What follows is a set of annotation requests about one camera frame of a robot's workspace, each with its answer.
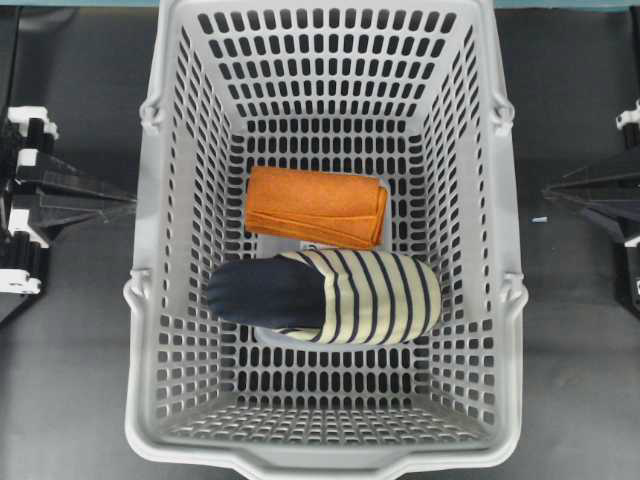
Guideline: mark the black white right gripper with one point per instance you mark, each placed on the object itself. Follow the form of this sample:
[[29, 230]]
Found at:
[[586, 192]]

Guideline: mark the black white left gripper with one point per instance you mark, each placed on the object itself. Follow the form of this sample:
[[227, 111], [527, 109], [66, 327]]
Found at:
[[30, 219]]

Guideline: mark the grey plastic shopping basket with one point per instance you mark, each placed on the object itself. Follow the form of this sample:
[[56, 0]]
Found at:
[[411, 93]]

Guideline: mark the striped cream navy slipper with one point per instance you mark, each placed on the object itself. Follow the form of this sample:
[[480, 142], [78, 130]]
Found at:
[[330, 296]]

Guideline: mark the folded orange cloth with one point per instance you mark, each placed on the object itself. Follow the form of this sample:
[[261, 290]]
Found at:
[[342, 210]]

